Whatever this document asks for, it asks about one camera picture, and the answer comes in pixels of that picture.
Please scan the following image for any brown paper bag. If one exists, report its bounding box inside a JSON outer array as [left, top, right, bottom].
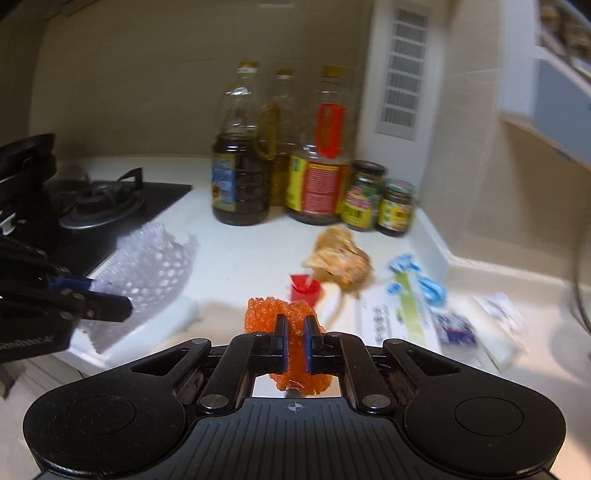
[[301, 225, 373, 290]]

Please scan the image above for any black lid sauce jar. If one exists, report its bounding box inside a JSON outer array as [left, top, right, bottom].
[[342, 160, 387, 231]]

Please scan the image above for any black gas stove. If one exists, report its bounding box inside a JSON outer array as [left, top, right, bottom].
[[1, 168, 191, 276]]

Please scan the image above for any white wall vent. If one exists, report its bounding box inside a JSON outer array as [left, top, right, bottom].
[[377, 1, 431, 141]]

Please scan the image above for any red label oil bottle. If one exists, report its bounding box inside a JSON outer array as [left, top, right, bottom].
[[286, 65, 352, 226]]

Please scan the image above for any checkered lid sauce jar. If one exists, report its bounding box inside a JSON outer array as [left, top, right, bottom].
[[376, 179, 415, 237]]

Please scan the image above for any orange foam net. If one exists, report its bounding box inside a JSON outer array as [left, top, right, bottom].
[[243, 297, 332, 396]]

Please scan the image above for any glass pot lid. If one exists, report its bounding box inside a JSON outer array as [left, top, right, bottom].
[[571, 220, 590, 334]]

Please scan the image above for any small red cup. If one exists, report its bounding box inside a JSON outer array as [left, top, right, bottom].
[[290, 274, 322, 307]]

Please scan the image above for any yellow oil bottle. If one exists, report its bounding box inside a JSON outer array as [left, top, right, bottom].
[[257, 68, 297, 207]]

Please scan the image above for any clear plastic wrapper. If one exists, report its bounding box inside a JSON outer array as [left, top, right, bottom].
[[431, 293, 529, 375]]

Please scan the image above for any blue face mask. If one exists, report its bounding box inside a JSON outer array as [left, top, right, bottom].
[[388, 253, 448, 308]]

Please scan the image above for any dark soy sauce bottle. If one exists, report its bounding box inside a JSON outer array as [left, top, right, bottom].
[[211, 60, 270, 226]]

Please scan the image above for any white green medicine box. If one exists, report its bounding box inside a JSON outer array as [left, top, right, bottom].
[[356, 271, 441, 353]]

